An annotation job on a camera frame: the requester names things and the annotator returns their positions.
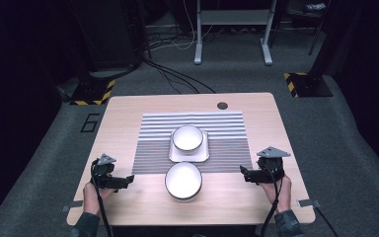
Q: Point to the striped woven placemat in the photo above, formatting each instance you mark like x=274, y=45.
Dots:
x=223, y=158

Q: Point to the white square plate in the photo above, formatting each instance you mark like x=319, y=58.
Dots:
x=177, y=157

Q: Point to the white metal desk frame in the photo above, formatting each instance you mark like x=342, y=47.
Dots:
x=232, y=17

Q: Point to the person's left hand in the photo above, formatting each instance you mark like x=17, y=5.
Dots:
x=93, y=197

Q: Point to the dark cabinet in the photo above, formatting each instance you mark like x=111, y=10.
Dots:
x=108, y=33

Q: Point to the small white bowl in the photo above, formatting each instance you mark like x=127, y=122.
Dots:
x=187, y=137

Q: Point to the grey metal table bracket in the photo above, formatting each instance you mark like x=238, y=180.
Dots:
x=309, y=202
x=69, y=207

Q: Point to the large white bowl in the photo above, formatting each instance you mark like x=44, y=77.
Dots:
x=183, y=180

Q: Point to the black stand post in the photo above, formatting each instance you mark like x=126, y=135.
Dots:
x=325, y=39

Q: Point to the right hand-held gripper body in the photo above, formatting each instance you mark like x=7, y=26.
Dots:
x=271, y=164

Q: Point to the person's right hand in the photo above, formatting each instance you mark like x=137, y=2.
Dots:
x=283, y=194

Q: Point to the hazard-striped stand base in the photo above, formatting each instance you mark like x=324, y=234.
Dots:
x=93, y=92
x=306, y=85

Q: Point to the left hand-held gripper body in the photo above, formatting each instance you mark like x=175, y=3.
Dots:
x=102, y=168

